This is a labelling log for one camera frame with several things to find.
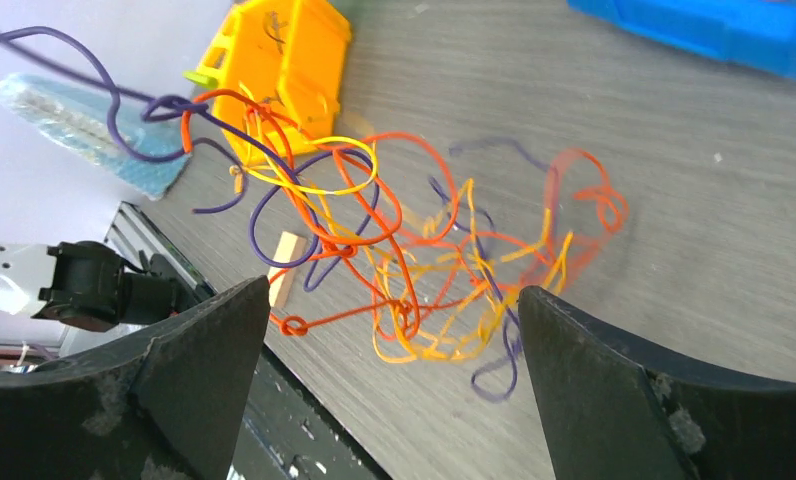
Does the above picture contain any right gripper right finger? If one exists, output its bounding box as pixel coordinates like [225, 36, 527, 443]
[518, 286, 796, 479]

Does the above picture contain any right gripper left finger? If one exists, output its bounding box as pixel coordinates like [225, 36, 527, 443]
[0, 277, 270, 479]

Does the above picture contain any coloured cable bundle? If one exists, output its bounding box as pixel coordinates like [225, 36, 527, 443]
[0, 23, 631, 404]

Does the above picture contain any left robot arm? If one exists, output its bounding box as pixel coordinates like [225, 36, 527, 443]
[0, 241, 203, 332]

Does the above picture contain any small wooden block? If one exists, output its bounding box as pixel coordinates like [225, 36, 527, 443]
[268, 231, 307, 308]

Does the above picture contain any clear plastic bottle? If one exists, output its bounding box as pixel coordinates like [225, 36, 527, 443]
[0, 73, 188, 200]

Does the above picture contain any orange plastic bin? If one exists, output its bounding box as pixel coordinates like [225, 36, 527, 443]
[184, 0, 352, 155]

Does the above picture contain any blue plastic bin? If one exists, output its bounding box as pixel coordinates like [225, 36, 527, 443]
[568, 0, 796, 81]

